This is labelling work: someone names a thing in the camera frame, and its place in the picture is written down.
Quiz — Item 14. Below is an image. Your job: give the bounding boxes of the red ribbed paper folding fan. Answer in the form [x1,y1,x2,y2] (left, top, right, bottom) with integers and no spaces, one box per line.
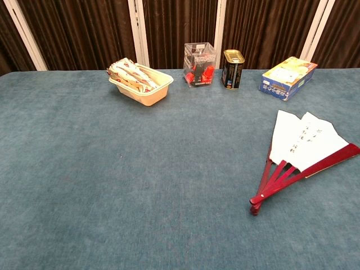
[249,109,360,217]

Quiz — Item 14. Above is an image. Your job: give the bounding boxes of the cream plastic food tray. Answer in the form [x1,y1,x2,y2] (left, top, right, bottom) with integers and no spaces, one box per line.
[108,62,174,107]

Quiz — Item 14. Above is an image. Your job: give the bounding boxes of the blue felt table cloth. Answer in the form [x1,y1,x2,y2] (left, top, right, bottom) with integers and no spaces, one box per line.
[0,69,360,270]

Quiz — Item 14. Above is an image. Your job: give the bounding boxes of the white red snack packet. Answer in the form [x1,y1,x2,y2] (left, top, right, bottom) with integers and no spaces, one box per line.
[106,57,141,92]
[116,60,157,92]
[134,63,161,88]

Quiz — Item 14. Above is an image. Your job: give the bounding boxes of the clear plastic box red parts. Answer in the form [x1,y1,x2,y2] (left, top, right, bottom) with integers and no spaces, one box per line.
[183,42,217,88]

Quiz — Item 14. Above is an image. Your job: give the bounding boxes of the black gold tin can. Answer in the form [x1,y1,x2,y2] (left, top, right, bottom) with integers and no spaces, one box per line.
[221,49,246,91]

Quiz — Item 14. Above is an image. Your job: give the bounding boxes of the blue yellow cardboard box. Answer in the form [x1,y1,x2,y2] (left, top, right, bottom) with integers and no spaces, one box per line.
[258,56,318,101]

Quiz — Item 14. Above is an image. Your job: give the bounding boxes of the dark brown curtain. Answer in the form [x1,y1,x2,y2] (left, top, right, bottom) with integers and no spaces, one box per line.
[0,0,360,76]

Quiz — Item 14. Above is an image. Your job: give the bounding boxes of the white frame post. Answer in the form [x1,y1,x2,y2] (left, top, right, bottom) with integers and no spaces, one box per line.
[2,0,48,71]
[299,0,333,60]
[128,0,150,68]
[213,0,227,70]

